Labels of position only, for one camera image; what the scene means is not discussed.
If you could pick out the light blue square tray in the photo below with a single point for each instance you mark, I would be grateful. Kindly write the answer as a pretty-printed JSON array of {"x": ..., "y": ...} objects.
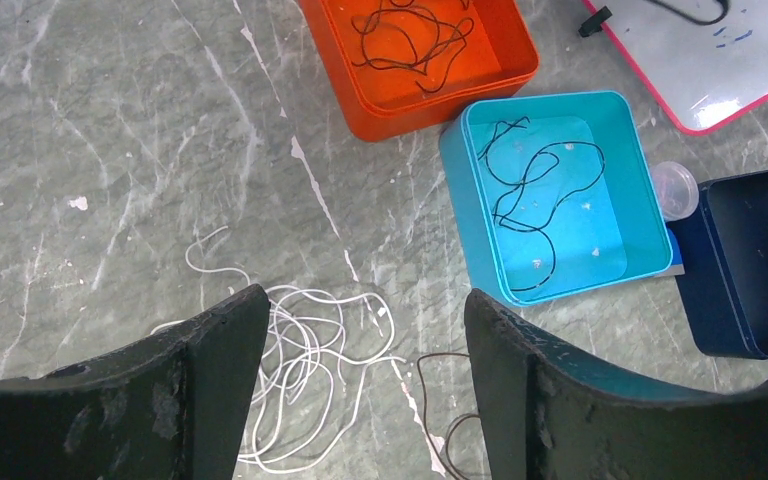
[{"x": 552, "y": 196}]

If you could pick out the dark blue square tray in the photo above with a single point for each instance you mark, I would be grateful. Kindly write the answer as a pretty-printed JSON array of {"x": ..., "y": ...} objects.
[{"x": 724, "y": 249}]

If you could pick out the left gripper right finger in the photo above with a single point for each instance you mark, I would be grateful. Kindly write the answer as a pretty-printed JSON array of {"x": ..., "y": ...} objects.
[{"x": 550, "y": 410}]

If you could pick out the orange square tray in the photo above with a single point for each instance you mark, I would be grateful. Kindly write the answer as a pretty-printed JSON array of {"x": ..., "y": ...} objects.
[{"x": 400, "y": 66}]

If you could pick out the clear plastic cup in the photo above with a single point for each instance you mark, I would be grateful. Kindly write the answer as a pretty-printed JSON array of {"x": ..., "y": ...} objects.
[{"x": 676, "y": 189}]

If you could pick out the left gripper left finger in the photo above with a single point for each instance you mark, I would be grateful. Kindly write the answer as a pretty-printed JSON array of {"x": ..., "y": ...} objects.
[{"x": 172, "y": 405}]

